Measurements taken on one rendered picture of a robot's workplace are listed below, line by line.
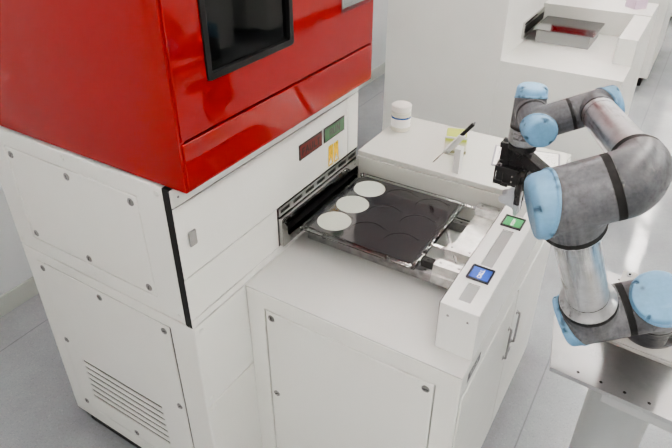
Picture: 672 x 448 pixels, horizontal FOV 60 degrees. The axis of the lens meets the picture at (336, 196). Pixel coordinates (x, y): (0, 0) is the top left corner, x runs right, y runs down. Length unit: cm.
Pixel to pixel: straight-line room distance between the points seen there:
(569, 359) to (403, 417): 43
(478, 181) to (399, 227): 30
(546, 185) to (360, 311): 69
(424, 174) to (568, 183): 92
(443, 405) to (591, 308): 43
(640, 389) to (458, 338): 41
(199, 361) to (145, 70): 78
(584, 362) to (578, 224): 56
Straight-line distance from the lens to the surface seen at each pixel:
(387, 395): 157
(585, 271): 119
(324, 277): 164
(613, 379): 151
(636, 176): 103
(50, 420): 258
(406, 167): 191
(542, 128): 138
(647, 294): 138
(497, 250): 156
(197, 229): 140
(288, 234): 171
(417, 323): 152
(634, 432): 178
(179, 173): 124
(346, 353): 155
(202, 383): 167
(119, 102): 129
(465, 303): 138
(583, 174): 103
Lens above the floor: 186
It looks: 32 degrees down
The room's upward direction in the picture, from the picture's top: straight up
